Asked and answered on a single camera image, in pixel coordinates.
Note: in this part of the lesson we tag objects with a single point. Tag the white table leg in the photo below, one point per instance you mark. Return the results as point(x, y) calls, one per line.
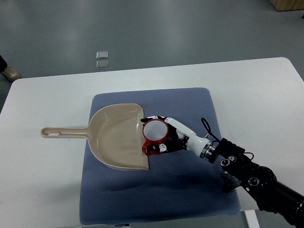
point(251, 218)

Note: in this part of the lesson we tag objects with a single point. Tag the red cup white inside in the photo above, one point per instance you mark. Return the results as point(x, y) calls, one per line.
point(156, 134)

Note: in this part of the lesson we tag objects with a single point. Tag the wooden box corner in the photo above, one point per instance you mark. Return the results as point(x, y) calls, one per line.
point(287, 5)

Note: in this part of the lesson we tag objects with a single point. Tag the blue textured cushion mat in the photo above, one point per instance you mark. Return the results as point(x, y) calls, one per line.
point(177, 185)

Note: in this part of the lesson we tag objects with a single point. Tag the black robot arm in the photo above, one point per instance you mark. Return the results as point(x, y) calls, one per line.
point(258, 181)

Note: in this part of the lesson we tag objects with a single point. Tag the beige shoe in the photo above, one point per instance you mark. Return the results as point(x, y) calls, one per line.
point(11, 74)

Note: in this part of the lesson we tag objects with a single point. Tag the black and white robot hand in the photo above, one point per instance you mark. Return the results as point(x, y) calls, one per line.
point(181, 137)

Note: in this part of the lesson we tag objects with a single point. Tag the upper metal floor plate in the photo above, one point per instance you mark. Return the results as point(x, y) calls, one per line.
point(102, 55)

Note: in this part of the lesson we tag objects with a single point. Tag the beige plastic dustpan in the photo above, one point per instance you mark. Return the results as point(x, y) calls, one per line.
point(114, 136)

